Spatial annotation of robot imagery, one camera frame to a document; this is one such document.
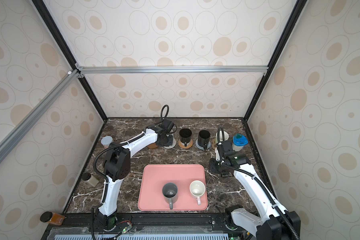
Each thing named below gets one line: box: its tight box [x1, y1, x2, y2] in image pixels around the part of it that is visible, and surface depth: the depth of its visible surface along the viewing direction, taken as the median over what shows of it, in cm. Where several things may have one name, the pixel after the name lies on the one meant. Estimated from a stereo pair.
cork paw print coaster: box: [211, 138, 217, 151], surface depth 105 cm
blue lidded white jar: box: [232, 133, 249, 152], surface depth 97 cm
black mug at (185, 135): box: [179, 128, 193, 147], surface depth 99 cm
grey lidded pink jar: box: [101, 136, 113, 149], surface depth 102 cm
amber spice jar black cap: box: [40, 211, 66, 226], surface depth 70 cm
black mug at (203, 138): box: [197, 130, 211, 150], surface depth 101 cm
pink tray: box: [137, 164, 208, 211], surface depth 86 cm
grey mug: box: [162, 182, 179, 210], surface depth 77 cm
